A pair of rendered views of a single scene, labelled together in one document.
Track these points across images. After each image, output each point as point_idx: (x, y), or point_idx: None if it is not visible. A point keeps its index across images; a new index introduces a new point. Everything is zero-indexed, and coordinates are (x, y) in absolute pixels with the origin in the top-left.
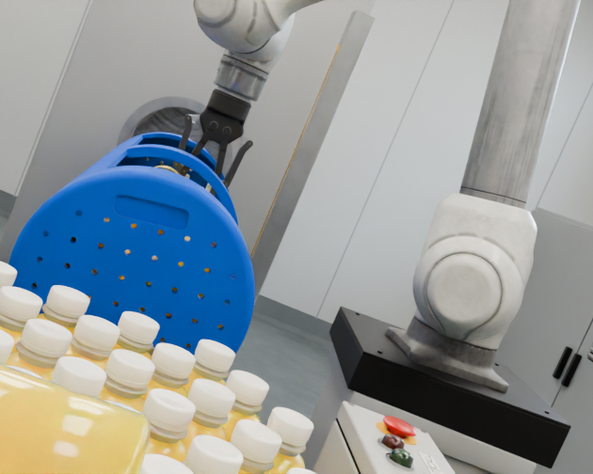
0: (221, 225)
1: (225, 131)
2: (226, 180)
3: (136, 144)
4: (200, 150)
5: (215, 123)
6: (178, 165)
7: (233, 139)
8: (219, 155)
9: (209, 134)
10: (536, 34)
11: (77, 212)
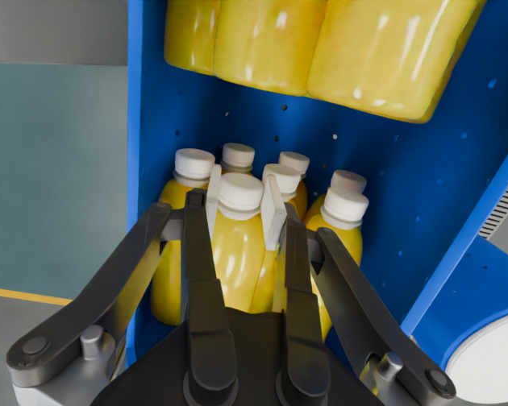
0: None
1: (226, 359)
2: (163, 214)
3: (452, 250)
4: (291, 271)
5: (310, 386)
6: (320, 231)
7: (153, 348)
8: (209, 266)
9: (299, 324)
10: None
11: (410, 151)
